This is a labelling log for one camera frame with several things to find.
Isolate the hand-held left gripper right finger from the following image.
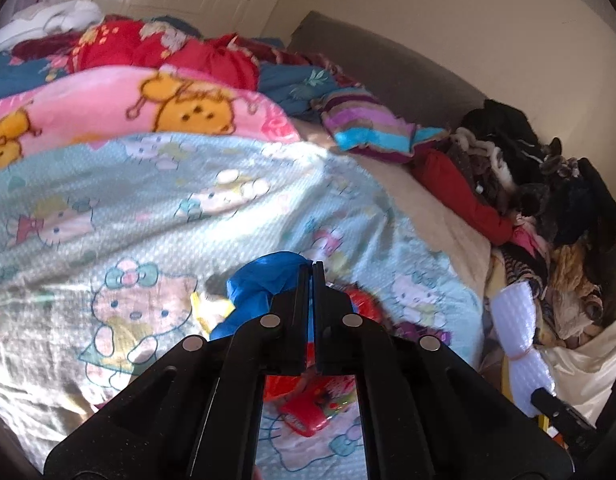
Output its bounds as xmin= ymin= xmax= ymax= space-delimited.
xmin=313 ymin=260 xmax=575 ymax=480

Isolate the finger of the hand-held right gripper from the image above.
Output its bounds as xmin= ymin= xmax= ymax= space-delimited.
xmin=530 ymin=387 xmax=602 ymax=456

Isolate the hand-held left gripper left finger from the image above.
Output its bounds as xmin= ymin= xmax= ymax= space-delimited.
xmin=43 ymin=261 xmax=314 ymax=480

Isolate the blue plastic bag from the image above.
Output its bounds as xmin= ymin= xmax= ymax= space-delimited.
xmin=210 ymin=252 xmax=309 ymax=341

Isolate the red snack packet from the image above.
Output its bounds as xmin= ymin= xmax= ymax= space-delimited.
xmin=279 ymin=391 xmax=330 ymax=438

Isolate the red round-print snack bag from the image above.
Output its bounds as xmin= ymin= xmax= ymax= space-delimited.
xmin=345 ymin=286 xmax=385 ymax=332

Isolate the cream cloth bag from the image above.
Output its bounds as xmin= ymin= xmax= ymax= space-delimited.
xmin=537 ymin=300 xmax=616 ymax=427

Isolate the yellow snack wrapper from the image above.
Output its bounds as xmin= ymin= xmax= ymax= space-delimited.
xmin=190 ymin=292 xmax=235 ymax=334

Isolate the white bubble wrap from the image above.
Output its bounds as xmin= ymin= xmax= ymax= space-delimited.
xmin=489 ymin=281 xmax=557 ymax=417

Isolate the pink garment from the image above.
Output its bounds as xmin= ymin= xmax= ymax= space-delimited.
xmin=510 ymin=224 xmax=552 ymax=262

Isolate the red garment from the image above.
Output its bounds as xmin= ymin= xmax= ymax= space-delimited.
xmin=410 ymin=146 xmax=515 ymax=246

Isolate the light blue cat-print blanket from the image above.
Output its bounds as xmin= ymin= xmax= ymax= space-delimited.
xmin=0 ymin=132 xmax=485 ymax=473

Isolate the striped purple blue cloth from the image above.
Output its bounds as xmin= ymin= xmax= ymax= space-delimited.
xmin=312 ymin=87 xmax=450 ymax=164

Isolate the pile of dark clothes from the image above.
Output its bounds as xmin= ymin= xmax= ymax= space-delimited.
xmin=447 ymin=99 xmax=616 ymax=347

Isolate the blue quilt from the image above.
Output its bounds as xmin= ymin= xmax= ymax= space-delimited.
xmin=258 ymin=62 xmax=340 ymax=122

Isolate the grey headboard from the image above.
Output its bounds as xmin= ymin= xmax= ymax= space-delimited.
xmin=287 ymin=10 xmax=490 ymax=129

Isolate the pink bear-print blanket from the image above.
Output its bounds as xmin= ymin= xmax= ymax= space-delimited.
xmin=0 ymin=62 xmax=302 ymax=173

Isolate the red floral blanket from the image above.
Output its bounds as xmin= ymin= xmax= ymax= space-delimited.
xmin=10 ymin=16 xmax=262 ymax=93

